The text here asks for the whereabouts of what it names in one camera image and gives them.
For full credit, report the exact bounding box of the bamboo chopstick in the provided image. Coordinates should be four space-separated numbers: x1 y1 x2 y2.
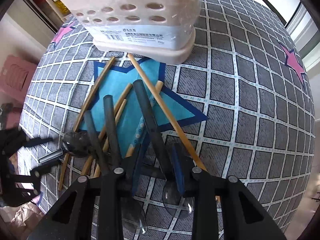
103 95 127 167
58 56 116 191
127 53 207 171
81 82 134 176

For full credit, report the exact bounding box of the pink plastic stool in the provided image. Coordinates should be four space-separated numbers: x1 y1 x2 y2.
1 55 37 103

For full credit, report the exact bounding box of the black handled spoon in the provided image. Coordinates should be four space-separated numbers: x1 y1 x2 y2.
133 80 194 219
62 111 110 174
98 95 148 239

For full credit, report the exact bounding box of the blue patterned chopstick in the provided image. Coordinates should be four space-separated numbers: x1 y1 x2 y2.
125 80 164 158

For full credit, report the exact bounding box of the beige plastic utensil holder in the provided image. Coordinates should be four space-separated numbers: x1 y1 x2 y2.
61 0 201 64

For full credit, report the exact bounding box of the grey checkered tablecloth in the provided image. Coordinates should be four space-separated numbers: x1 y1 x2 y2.
18 0 315 231

